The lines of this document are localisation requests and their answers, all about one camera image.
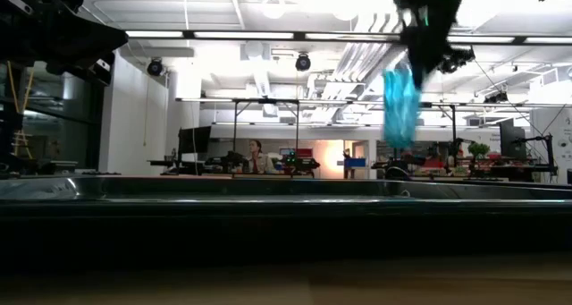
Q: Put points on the white poster board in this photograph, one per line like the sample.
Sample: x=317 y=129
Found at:
x=556 y=139

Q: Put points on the long ceiling light strip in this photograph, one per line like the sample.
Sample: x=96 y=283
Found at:
x=243 y=35

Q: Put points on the dark green tray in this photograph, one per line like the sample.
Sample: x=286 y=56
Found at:
x=286 y=233

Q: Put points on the blue box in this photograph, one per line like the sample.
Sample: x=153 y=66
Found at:
x=355 y=163

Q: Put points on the black background monitor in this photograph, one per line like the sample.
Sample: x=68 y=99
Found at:
x=194 y=139
x=512 y=139

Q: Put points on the black ceiling spotlight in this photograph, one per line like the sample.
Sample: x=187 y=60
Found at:
x=155 y=67
x=303 y=62

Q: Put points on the black background robot arm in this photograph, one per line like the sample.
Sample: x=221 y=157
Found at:
x=547 y=153

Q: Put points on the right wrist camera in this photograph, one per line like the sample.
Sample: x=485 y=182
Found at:
x=456 y=60

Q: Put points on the green plant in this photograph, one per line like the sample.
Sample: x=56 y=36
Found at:
x=478 y=149

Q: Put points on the red sign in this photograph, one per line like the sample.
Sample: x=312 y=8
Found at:
x=305 y=153

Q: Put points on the black metal stand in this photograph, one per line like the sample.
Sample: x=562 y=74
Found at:
x=235 y=130

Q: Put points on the person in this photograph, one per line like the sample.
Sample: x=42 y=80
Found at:
x=259 y=162

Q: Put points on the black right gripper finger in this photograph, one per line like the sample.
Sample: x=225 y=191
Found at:
x=422 y=59

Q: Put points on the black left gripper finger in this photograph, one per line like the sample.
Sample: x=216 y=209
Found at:
x=89 y=68
x=85 y=41

